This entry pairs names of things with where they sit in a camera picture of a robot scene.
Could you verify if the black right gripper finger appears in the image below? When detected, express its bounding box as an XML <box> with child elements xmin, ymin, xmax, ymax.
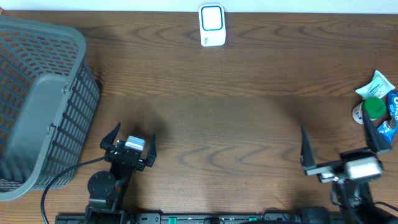
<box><xmin>300</xmin><ymin>125</ymin><xmax>316</xmax><ymax>170</ymax></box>
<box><xmin>361</xmin><ymin>108</ymin><xmax>392</xmax><ymax>154</ymax></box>

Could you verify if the white mint tissue pack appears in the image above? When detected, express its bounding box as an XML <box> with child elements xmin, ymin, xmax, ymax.
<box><xmin>355</xmin><ymin>70</ymin><xmax>395</xmax><ymax>100</ymax></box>

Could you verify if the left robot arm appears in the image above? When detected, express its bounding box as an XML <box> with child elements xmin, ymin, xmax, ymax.
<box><xmin>84</xmin><ymin>124</ymin><xmax>157</xmax><ymax>224</ymax></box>

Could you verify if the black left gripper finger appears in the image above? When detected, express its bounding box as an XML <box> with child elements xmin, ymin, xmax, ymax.
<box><xmin>146</xmin><ymin>134</ymin><xmax>157</xmax><ymax>167</ymax></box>
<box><xmin>100</xmin><ymin>123</ymin><xmax>121</xmax><ymax>150</ymax></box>

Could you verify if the blue Oreo cookie pack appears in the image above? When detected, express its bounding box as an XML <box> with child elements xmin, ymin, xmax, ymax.
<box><xmin>377</xmin><ymin>90</ymin><xmax>397</xmax><ymax>144</ymax></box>

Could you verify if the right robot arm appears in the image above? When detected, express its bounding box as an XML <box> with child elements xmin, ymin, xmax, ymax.
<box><xmin>300</xmin><ymin>110</ymin><xmax>397</xmax><ymax>223</ymax></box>

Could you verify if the grey plastic mesh basket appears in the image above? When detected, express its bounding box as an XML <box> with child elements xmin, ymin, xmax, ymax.
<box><xmin>1</xmin><ymin>16</ymin><xmax>100</xmax><ymax>202</ymax></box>

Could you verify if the green lid white jar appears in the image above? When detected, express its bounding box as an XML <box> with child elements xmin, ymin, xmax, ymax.
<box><xmin>352</xmin><ymin>97</ymin><xmax>387</xmax><ymax>124</ymax></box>

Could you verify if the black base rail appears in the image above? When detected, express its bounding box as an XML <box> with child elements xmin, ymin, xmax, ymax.
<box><xmin>55</xmin><ymin>211</ymin><xmax>368</xmax><ymax>224</ymax></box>

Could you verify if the white barcode scanner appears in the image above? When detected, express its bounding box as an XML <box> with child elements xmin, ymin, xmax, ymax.
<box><xmin>198</xmin><ymin>3</ymin><xmax>226</xmax><ymax>47</ymax></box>

